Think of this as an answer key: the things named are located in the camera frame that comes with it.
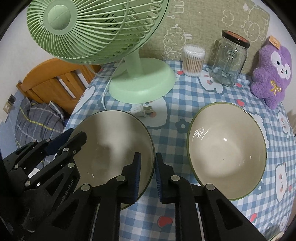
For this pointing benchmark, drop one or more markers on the purple plush bunny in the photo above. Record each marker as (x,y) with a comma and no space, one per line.
(273,73)

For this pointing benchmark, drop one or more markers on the grey plaid pillow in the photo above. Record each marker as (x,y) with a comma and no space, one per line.
(38,122)

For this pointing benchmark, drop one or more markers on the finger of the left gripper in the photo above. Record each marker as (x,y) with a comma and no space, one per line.
(63,157)
(58,142)

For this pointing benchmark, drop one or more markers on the white fan power plug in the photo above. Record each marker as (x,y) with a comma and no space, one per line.
(139,110)

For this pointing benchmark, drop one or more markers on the cotton swab container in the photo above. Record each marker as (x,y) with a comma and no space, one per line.
(192,58)

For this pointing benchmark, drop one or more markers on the wooden bed headboard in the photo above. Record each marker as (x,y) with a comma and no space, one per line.
(58,81)

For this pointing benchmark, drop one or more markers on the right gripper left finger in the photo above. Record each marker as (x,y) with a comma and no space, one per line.
(93,213)

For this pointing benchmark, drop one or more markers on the green cartoon board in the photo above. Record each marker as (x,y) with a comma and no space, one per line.
(201,23)

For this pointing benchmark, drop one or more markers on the green desk fan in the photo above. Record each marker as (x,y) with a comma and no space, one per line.
(101,32)

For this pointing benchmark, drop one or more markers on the wall power outlet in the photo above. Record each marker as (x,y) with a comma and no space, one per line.
(9,104)

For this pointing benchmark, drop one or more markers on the ceramic bowl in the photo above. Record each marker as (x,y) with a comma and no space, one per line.
(113,137)
(226,148)

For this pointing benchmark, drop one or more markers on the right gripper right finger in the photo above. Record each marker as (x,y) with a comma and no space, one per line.
(201,212)

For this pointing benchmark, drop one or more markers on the glass jar black lid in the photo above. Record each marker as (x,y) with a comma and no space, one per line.
(230,58)

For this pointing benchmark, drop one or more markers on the blue checkered tablecloth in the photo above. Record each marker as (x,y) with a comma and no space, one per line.
(148,219)

